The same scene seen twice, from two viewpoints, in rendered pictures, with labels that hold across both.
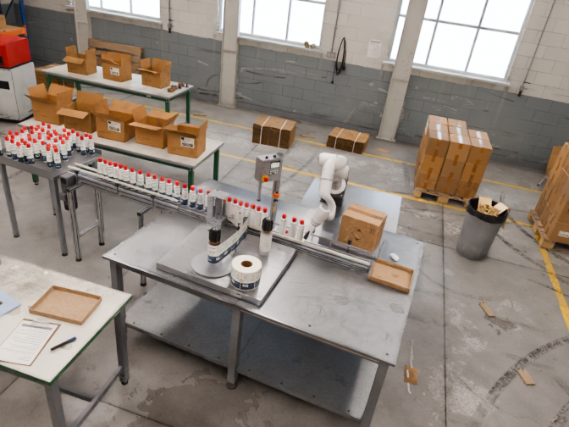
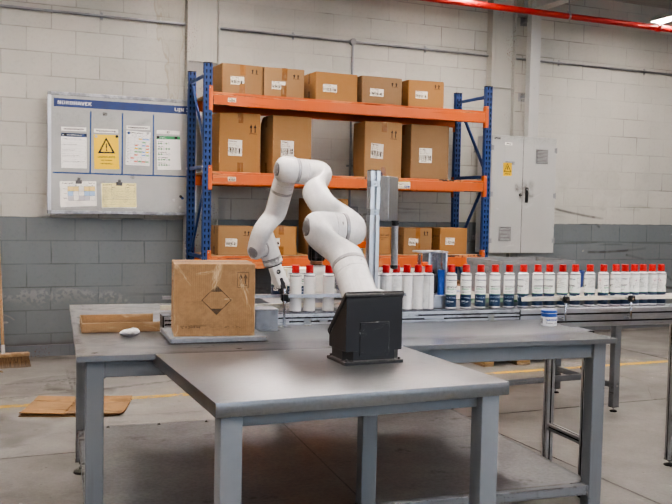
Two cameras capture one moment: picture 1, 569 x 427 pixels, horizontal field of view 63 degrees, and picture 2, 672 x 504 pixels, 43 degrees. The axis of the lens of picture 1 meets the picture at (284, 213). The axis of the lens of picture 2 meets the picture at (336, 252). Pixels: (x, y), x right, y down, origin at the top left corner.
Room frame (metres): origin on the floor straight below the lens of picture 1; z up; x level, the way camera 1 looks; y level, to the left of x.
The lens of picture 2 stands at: (6.14, -2.20, 1.34)
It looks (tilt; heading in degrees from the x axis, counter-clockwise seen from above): 3 degrees down; 144
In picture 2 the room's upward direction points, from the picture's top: 1 degrees clockwise
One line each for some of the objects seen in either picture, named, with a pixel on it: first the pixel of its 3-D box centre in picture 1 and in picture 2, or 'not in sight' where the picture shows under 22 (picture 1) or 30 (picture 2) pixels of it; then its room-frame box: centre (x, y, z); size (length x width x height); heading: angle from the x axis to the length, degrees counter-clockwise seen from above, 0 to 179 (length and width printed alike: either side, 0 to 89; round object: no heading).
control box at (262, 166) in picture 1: (267, 168); (382, 198); (3.23, 0.17, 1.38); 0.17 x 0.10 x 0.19; 127
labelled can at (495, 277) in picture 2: (192, 196); (494, 286); (3.33, 0.77, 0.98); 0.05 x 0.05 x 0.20
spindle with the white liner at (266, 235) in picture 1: (266, 235); (316, 272); (2.82, 0.11, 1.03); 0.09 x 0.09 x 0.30
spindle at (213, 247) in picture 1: (214, 246); not in sight; (2.60, 0.45, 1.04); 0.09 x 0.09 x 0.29
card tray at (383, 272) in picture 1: (391, 274); (118, 322); (2.80, -0.85, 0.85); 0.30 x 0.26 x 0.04; 72
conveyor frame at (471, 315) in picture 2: (269, 235); (349, 316); (3.11, 0.09, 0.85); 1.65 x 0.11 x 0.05; 72
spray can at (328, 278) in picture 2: (283, 224); (328, 288); (3.08, 0.00, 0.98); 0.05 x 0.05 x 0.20
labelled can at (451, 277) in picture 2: not in sight; (451, 286); (3.26, 0.56, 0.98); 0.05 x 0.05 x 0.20
